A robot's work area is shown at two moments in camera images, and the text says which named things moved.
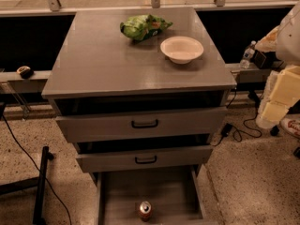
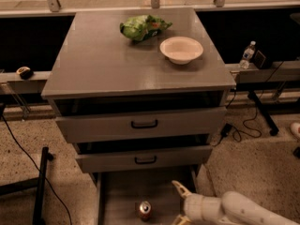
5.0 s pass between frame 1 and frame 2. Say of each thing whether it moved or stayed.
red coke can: stayed
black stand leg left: stayed
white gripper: moved
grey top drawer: stayed
